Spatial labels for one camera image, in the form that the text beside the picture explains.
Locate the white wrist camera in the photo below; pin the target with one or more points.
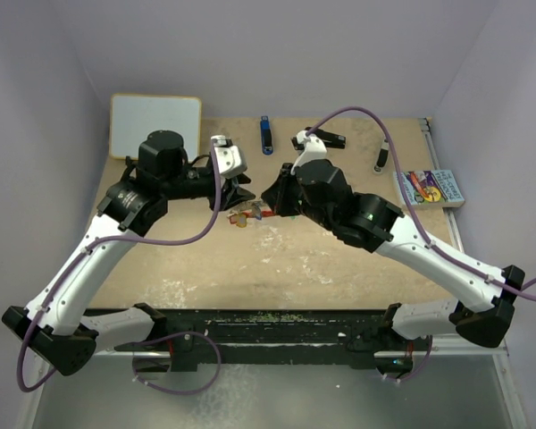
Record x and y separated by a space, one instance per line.
313 149
230 158

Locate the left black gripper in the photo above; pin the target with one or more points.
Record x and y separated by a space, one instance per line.
233 193

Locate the yellow key tag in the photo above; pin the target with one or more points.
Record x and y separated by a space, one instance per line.
240 220

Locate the red-handled metal key organizer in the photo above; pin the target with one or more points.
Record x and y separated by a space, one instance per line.
256 209

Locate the colourful book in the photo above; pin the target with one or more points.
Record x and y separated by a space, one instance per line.
426 189

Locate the white dry-erase board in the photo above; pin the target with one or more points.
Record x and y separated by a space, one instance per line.
134 116

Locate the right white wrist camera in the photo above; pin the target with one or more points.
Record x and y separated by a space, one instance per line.
313 149

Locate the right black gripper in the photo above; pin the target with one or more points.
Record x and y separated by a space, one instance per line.
277 194

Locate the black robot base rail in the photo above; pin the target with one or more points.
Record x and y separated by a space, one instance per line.
357 338

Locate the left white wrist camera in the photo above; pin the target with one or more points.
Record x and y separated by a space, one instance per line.
230 158

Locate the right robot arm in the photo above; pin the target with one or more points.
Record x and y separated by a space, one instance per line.
481 308

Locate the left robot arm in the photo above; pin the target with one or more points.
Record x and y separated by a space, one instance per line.
53 324

